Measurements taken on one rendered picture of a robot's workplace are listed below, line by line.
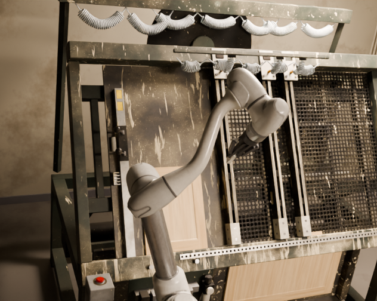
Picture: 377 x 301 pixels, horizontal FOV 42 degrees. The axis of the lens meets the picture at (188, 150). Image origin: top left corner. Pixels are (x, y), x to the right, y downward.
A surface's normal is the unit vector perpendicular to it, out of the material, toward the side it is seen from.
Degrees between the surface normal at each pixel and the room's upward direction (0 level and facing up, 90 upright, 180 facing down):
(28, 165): 90
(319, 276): 90
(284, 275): 90
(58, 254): 0
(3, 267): 0
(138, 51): 58
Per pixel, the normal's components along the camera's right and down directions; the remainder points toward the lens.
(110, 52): 0.36, -0.16
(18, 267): 0.11, -0.92
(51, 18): 0.39, 0.38
